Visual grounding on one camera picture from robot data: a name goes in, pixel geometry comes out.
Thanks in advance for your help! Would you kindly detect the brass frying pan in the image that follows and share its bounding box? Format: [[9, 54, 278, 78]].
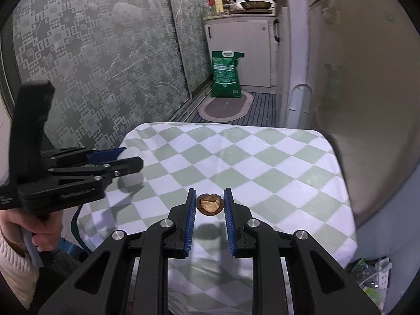
[[234, 0, 274, 10]]

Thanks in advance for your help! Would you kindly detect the green clear plastic bag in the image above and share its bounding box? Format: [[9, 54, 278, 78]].
[[348, 256, 381, 297]]

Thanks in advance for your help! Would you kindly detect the walnut shell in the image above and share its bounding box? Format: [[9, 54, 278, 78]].
[[196, 193, 225, 216]]

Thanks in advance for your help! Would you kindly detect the narrow patterned sliding door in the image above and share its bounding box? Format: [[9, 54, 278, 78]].
[[164, 0, 214, 96]]

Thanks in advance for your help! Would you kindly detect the wide patterned sliding door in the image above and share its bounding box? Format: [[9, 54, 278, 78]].
[[0, 0, 191, 171]]

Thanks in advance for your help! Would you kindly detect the gas stove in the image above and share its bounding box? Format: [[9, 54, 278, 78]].
[[231, 8, 275, 15]]

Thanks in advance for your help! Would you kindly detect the beige refrigerator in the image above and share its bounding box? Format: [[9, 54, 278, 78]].
[[307, 0, 420, 230]]

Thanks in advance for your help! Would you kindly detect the oval brown floor mat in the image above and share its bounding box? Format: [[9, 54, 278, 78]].
[[198, 91, 254, 122]]

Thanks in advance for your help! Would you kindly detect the person's left forearm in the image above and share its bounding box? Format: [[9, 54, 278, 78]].
[[0, 228, 40, 304]]

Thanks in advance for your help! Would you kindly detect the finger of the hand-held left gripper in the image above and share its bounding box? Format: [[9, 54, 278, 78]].
[[49, 157, 145, 191], [41, 147, 127, 167]]

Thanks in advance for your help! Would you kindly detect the striped grey floor rug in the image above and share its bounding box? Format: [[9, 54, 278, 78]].
[[171, 92, 278, 128]]

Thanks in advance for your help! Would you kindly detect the person's left hand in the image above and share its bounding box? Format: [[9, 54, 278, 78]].
[[0, 207, 64, 253]]

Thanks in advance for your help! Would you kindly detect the white tall side cabinet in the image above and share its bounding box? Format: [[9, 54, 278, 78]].
[[271, 0, 320, 128]]

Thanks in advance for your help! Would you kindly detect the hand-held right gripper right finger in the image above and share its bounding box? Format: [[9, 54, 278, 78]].
[[224, 188, 381, 315]]

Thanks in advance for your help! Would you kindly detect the green rice bag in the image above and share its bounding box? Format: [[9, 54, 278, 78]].
[[211, 50, 245, 98]]

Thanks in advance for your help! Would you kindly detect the green white checkered tablecloth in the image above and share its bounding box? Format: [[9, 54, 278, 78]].
[[77, 122, 358, 315]]

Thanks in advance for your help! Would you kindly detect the white kitchen base cabinet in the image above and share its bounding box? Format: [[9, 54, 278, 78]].
[[204, 15, 276, 89]]

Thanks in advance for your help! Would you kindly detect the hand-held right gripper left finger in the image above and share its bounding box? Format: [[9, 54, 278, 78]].
[[38, 188, 197, 315]]

